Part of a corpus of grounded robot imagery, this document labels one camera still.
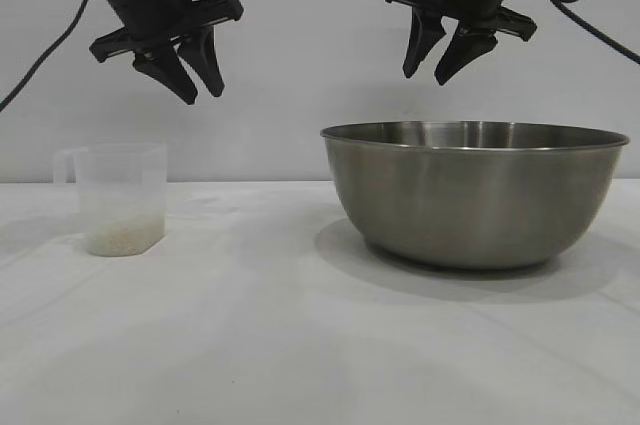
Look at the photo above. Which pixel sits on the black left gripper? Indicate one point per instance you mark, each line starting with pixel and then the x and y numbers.
pixel 145 0

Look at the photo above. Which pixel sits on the translucent plastic measuring cup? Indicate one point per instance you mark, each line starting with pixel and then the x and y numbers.
pixel 120 180

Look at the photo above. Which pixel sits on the stainless steel mixing bowl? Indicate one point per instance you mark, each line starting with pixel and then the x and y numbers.
pixel 475 200

